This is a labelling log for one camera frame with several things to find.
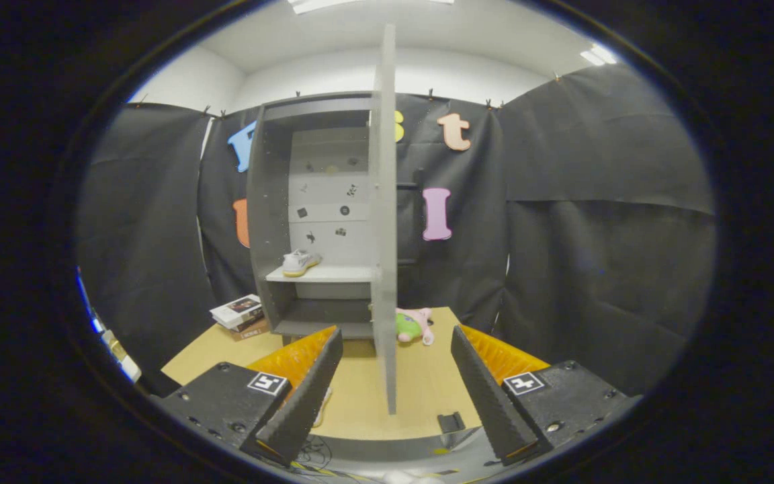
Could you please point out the small ceiling light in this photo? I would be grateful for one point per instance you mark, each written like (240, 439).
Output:
(598, 54)

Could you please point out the beige shoe cabinet door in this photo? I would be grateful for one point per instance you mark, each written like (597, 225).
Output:
(383, 202)

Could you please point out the grey metal rail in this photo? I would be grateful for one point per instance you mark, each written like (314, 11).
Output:
(394, 450)

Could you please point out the pink and green plush toy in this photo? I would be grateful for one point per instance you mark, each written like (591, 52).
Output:
(412, 326)

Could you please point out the grey shoe cabinet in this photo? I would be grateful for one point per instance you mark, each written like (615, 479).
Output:
(269, 202)

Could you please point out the small black bracket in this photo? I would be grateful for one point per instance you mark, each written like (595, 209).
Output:
(451, 422)

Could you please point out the white side table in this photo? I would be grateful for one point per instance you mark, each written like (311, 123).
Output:
(130, 368)

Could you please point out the white cover book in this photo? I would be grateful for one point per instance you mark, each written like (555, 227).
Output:
(236, 310)

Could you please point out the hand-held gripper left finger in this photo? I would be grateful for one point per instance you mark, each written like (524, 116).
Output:
(312, 390)

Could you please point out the brown book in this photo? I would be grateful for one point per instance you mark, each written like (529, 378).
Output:
(252, 331)

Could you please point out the black backdrop cloth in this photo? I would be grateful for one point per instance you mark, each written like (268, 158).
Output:
(595, 235)

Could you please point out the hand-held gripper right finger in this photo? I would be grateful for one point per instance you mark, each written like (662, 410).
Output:
(484, 390)

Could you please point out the row of black cloth clips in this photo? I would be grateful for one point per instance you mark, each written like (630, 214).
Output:
(431, 93)

